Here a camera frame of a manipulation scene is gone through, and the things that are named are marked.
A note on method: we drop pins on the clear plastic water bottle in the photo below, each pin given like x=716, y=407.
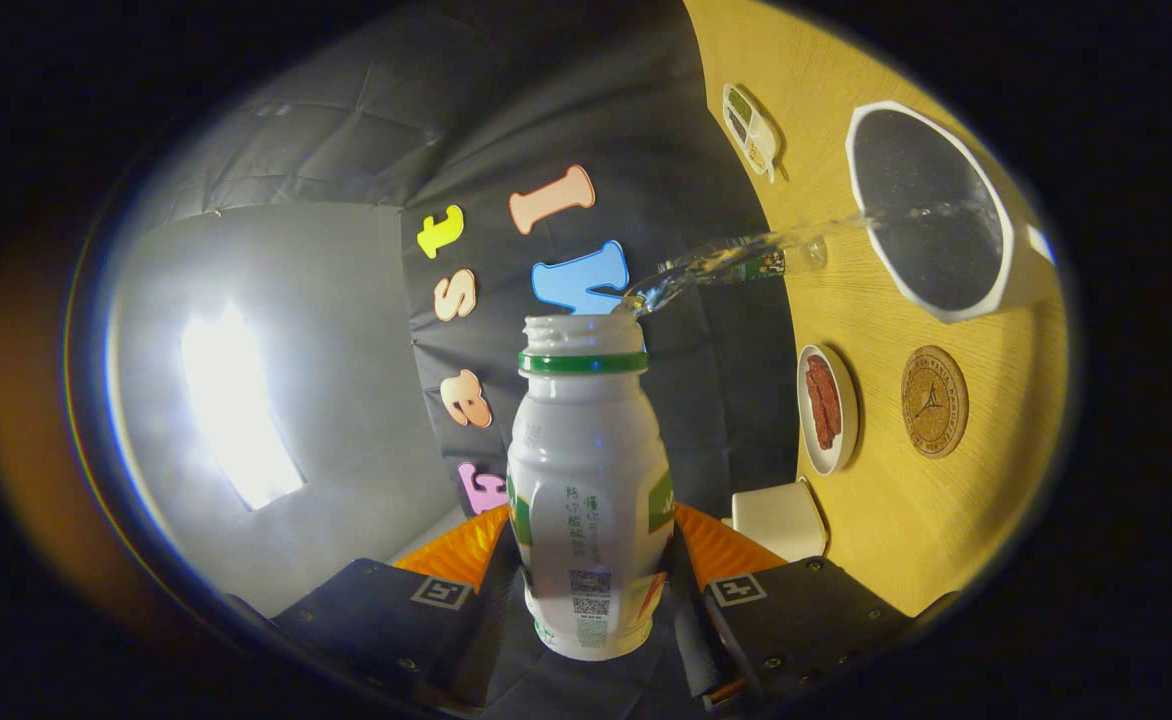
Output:
x=766, y=266

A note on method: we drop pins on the beige round plate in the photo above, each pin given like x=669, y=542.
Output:
x=849, y=410

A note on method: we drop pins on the wooden table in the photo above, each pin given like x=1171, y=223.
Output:
x=906, y=520

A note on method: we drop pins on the red sausage slices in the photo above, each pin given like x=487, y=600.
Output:
x=824, y=402

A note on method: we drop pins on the round cork coaster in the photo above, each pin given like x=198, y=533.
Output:
x=934, y=402

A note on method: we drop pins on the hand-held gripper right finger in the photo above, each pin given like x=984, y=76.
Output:
x=691, y=620

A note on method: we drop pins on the white divided bean tray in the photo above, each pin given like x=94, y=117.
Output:
x=751, y=130

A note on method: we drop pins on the cream toaster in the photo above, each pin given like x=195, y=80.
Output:
x=778, y=520

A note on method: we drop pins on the white juice bottle green label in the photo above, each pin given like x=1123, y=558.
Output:
x=586, y=450

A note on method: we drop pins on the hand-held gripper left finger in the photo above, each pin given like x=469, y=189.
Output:
x=486, y=625

